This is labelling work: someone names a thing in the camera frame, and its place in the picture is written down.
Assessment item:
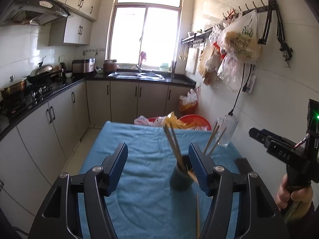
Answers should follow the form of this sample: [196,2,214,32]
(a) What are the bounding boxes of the wooden chopstick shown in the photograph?
[167,126,186,173]
[170,127,185,173]
[196,194,201,239]
[163,125,184,172]
[187,171,198,184]
[208,127,226,156]
[203,123,220,155]

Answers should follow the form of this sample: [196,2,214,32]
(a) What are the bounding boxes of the lower kitchen cabinets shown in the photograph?
[0,78,196,220]

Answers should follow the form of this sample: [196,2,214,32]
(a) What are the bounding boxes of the kitchen cabinets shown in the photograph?
[0,78,196,220]
[49,0,102,46]

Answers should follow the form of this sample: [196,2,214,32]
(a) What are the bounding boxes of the kitchen sink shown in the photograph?
[108,72,164,80]

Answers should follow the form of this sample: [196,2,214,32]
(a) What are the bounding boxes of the kitchen window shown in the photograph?
[107,0,183,72]

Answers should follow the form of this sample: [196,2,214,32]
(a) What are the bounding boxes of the upper kitchen cabinets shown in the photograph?
[49,0,102,46]

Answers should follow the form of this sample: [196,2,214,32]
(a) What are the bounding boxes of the right hand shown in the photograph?
[275,174,313,221]

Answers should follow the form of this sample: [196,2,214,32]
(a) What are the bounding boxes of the black smartphone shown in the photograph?
[235,158,253,175]

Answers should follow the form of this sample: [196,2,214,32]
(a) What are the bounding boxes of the clear glass mug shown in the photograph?
[214,114,238,147]

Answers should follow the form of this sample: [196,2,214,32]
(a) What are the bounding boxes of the dark perforated utensil holder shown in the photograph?
[170,155,194,192]

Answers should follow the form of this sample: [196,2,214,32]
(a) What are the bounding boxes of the blue towel table cloth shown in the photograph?
[77,120,246,239]

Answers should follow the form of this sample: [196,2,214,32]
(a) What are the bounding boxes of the red plastic basin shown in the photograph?
[147,112,212,131]

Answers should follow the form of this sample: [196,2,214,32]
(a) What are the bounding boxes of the hanging plastic bag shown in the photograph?
[217,10,259,64]

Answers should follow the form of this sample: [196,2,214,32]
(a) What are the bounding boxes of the brown clay pot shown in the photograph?
[103,59,117,73]

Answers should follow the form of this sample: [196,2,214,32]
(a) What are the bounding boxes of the silver rice cooker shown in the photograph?
[72,58,96,73]

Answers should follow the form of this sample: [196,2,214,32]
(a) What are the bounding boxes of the black wok on stove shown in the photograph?
[27,56,64,84]

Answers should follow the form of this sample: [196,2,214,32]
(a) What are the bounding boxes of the steel pot with lid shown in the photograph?
[1,75,27,99]

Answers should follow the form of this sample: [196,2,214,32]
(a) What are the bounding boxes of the range hood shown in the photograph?
[1,0,70,26]

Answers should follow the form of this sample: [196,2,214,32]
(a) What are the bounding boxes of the black power plug cable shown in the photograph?
[227,63,246,118]

